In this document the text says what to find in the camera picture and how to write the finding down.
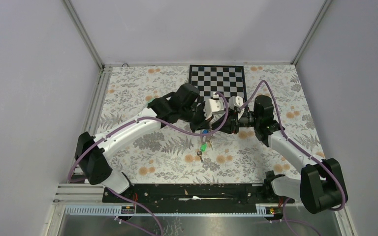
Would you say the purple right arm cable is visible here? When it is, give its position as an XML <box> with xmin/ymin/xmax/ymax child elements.
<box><xmin>238</xmin><ymin>80</ymin><xmax>348</xmax><ymax>236</ymax></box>

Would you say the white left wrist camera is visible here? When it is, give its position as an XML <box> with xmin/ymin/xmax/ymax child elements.
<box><xmin>203</xmin><ymin>98</ymin><xmax>225</xmax><ymax>120</ymax></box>

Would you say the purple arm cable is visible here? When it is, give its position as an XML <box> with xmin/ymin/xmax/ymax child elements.
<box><xmin>67</xmin><ymin>91</ymin><xmax>229</xmax><ymax>236</ymax></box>
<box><xmin>238</xmin><ymin>80</ymin><xmax>348</xmax><ymax>236</ymax></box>

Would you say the black white chessboard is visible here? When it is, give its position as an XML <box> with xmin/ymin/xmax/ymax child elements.
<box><xmin>189</xmin><ymin>65</ymin><xmax>248</xmax><ymax>108</ymax></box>

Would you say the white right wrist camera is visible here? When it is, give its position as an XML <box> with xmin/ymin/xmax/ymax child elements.
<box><xmin>228</xmin><ymin>96</ymin><xmax>245</xmax><ymax>119</ymax></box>

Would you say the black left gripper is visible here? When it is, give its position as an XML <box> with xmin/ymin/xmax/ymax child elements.
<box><xmin>180</xmin><ymin>101</ymin><xmax>214</xmax><ymax>133</ymax></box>

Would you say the green tag key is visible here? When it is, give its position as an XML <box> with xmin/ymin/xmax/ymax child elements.
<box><xmin>196</xmin><ymin>142</ymin><xmax>207</xmax><ymax>162</ymax></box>

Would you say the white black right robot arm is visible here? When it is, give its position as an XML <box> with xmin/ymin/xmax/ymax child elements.
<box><xmin>211</xmin><ymin>95</ymin><xmax>348</xmax><ymax>214</ymax></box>

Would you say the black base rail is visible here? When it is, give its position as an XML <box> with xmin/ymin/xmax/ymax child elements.
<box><xmin>102</xmin><ymin>183</ymin><xmax>286</xmax><ymax>216</ymax></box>

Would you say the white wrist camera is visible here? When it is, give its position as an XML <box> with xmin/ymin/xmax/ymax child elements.
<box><xmin>203</xmin><ymin>98</ymin><xmax>225</xmax><ymax>120</ymax></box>
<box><xmin>228</xmin><ymin>96</ymin><xmax>245</xmax><ymax>119</ymax></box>

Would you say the floral table mat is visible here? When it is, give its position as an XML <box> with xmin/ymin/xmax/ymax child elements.
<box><xmin>97</xmin><ymin>65</ymin><xmax>324</xmax><ymax>183</ymax></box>

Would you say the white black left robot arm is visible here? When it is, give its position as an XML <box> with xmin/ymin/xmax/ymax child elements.
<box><xmin>73</xmin><ymin>83</ymin><xmax>224</xmax><ymax>202</ymax></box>

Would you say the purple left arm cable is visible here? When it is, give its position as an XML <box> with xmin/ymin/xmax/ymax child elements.
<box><xmin>67</xmin><ymin>91</ymin><xmax>229</xmax><ymax>236</ymax></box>

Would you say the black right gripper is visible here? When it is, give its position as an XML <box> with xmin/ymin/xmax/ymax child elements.
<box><xmin>211</xmin><ymin>107</ymin><xmax>260</xmax><ymax>135</ymax></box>

